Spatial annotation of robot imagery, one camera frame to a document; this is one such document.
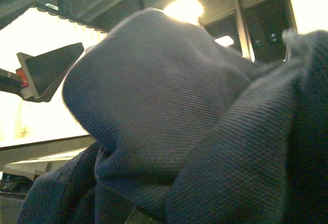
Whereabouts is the dark navy garment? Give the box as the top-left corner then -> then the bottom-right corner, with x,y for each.
17,9 -> 327,223

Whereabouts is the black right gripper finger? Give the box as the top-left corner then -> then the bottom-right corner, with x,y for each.
16,43 -> 84,103

